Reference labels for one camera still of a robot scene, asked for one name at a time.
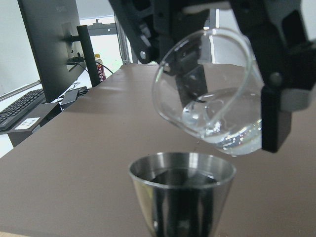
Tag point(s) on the costa coffee bottle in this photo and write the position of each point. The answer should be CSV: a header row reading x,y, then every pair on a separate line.
x,y
100,68

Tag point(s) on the black keyboard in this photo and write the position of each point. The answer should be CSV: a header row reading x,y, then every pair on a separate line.
x,y
15,111

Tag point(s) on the clear glass cup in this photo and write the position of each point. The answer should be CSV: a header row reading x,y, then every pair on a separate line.
x,y
230,116

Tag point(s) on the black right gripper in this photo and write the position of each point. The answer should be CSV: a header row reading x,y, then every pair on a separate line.
x,y
153,27

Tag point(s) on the black computer monitor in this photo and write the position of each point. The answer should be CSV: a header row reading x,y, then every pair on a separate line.
x,y
61,46

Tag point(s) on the steel measuring jigger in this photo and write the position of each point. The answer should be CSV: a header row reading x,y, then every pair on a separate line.
x,y
181,194

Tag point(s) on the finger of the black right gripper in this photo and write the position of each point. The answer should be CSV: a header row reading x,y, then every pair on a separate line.
x,y
286,59

